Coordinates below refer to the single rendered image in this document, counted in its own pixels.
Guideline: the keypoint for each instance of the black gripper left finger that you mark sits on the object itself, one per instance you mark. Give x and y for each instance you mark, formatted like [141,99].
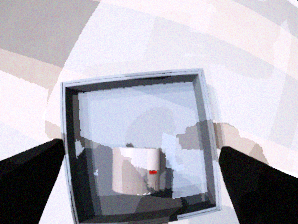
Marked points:
[27,179]

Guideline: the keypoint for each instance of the grey cylinder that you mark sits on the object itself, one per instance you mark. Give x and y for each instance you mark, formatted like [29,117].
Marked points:
[136,170]

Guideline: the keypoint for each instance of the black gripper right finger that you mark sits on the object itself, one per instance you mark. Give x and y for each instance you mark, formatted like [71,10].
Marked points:
[259,194]

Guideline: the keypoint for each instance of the grey square tray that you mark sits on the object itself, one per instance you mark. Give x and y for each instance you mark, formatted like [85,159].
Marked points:
[168,109]

